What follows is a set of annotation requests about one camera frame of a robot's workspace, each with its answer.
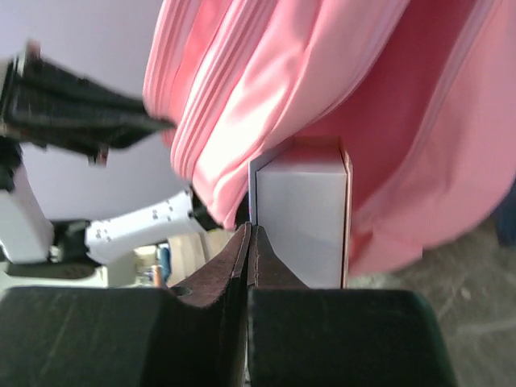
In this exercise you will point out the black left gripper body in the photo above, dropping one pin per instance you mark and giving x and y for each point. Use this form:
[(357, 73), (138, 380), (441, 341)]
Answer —
[(44, 104)]

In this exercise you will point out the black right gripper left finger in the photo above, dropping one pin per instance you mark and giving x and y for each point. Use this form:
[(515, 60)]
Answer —
[(189, 335)]

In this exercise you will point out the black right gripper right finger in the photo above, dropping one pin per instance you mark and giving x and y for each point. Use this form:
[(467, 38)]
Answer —
[(337, 337)]

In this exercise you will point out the floral notebook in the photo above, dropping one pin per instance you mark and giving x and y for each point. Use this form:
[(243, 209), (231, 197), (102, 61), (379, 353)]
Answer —
[(300, 192)]

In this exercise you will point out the pink student backpack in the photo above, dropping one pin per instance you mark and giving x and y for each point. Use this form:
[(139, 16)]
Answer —
[(421, 94)]

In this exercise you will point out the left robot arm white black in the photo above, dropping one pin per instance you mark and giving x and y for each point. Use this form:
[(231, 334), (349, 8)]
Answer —
[(27, 236)]

